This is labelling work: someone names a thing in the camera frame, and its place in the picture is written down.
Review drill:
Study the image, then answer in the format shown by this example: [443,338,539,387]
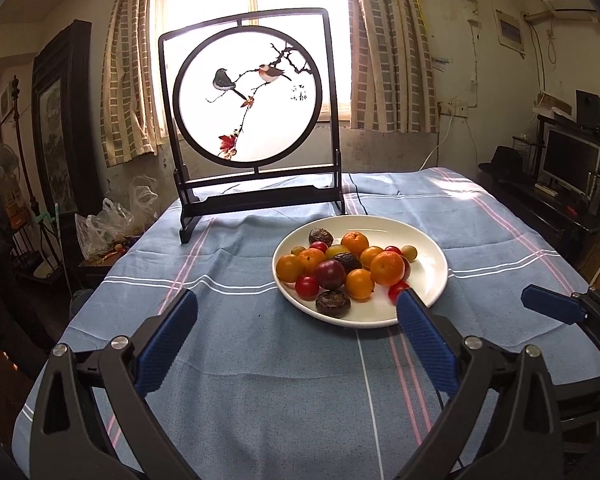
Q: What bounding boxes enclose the black computer desk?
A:
[480,115,600,261]

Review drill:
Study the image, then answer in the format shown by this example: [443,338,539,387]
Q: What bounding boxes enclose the dark cloth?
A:
[0,155,56,381]

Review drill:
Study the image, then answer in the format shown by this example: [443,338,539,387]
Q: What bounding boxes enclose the orange mandarin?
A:
[360,246,385,270]
[341,230,370,256]
[298,248,327,276]
[276,254,304,283]

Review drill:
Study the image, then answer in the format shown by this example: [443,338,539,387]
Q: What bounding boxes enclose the computer monitor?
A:
[537,125,600,196]

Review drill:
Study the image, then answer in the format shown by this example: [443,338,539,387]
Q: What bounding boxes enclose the dark framed painting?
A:
[32,20,93,216]

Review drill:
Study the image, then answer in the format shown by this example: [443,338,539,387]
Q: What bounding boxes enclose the standing fan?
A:
[0,142,21,196]

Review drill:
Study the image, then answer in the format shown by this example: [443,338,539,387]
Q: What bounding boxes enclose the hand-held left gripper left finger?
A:
[29,289,199,480]

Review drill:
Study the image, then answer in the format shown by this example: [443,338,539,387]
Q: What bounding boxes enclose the large wrinkled dark passion fruit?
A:
[315,290,352,317]

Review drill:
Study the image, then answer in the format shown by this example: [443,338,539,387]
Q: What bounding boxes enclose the blue striped tablecloth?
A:
[11,166,600,480]

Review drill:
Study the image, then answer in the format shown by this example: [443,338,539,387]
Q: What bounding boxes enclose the black hat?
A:
[477,146,531,178]

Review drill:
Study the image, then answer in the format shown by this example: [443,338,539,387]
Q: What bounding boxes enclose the yellow-orange citrus fruit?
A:
[345,268,376,302]

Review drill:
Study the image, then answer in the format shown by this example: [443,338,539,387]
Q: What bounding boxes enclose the round bird painting table screen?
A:
[158,7,347,245]

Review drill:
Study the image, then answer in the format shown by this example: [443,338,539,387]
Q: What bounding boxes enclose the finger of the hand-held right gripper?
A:
[521,284,600,361]
[555,370,600,433]

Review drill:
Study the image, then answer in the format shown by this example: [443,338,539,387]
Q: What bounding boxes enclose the white oval plate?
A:
[272,215,449,329]

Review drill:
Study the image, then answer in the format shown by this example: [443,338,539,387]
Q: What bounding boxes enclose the white power cable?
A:
[417,115,453,171]

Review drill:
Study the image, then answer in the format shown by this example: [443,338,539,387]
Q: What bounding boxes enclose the cardboard box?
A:
[535,91,573,116]

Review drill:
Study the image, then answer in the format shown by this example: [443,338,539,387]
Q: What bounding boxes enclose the large orange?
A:
[370,251,406,287]

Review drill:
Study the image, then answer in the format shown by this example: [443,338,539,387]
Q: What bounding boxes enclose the wall electrical panel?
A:
[495,7,526,53]

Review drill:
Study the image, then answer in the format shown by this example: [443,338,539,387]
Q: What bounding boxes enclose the black speaker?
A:
[575,90,600,131]

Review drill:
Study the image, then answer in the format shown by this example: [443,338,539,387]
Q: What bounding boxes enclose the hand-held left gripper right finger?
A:
[395,288,566,480]

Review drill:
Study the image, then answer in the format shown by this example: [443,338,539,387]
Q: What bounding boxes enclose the checked curtain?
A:
[102,0,163,168]
[345,0,441,133]

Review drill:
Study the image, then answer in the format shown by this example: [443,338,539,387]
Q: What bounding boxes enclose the clear plastic bags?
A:
[75,175,158,263]

